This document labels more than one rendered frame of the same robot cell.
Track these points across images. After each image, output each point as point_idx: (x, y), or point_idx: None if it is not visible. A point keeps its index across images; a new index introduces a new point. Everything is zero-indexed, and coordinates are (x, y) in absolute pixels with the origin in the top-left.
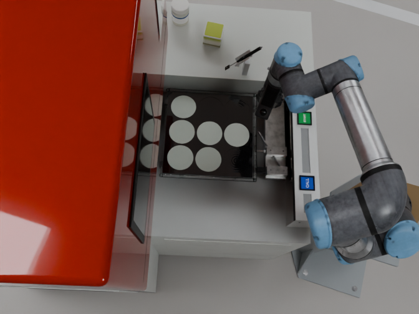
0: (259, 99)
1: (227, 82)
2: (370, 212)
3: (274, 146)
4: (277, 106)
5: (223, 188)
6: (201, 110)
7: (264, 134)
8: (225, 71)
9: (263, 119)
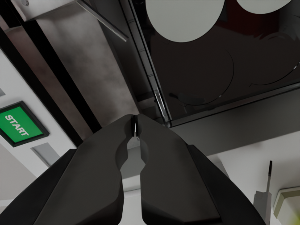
0: (204, 181)
1: (245, 130)
2: None
3: (58, 6)
4: (44, 183)
5: None
6: (297, 36)
7: (110, 43)
8: (263, 154)
9: (131, 83)
